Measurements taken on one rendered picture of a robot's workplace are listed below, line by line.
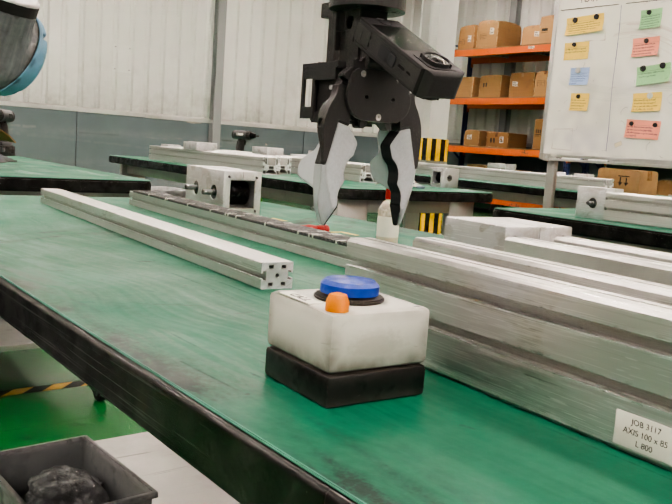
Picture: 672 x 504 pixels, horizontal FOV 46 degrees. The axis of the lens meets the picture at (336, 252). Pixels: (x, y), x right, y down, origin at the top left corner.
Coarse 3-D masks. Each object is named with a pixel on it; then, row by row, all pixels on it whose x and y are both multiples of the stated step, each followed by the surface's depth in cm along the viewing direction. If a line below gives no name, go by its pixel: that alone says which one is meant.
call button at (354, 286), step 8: (328, 280) 52; (336, 280) 52; (344, 280) 52; (352, 280) 53; (360, 280) 53; (368, 280) 53; (320, 288) 53; (328, 288) 52; (336, 288) 52; (344, 288) 51; (352, 288) 51; (360, 288) 51; (368, 288) 52; (376, 288) 52; (352, 296) 51; (360, 296) 52; (368, 296) 52; (376, 296) 53
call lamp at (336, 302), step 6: (330, 294) 49; (336, 294) 49; (342, 294) 49; (330, 300) 49; (336, 300) 49; (342, 300) 49; (348, 300) 49; (330, 306) 49; (336, 306) 49; (342, 306) 49; (348, 306) 49; (336, 312) 49; (342, 312) 49
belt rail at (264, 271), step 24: (48, 192) 160; (96, 216) 136; (120, 216) 124; (144, 216) 124; (144, 240) 115; (168, 240) 110; (192, 240) 101; (216, 240) 102; (216, 264) 96; (240, 264) 90; (264, 264) 86; (288, 264) 88; (264, 288) 87
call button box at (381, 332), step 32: (288, 320) 52; (320, 320) 49; (352, 320) 49; (384, 320) 50; (416, 320) 52; (288, 352) 52; (320, 352) 49; (352, 352) 49; (384, 352) 51; (416, 352) 52; (288, 384) 52; (320, 384) 49; (352, 384) 50; (384, 384) 51; (416, 384) 53
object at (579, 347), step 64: (384, 256) 63; (448, 256) 60; (512, 256) 63; (448, 320) 57; (512, 320) 52; (576, 320) 49; (640, 320) 44; (512, 384) 52; (576, 384) 48; (640, 384) 44; (640, 448) 44
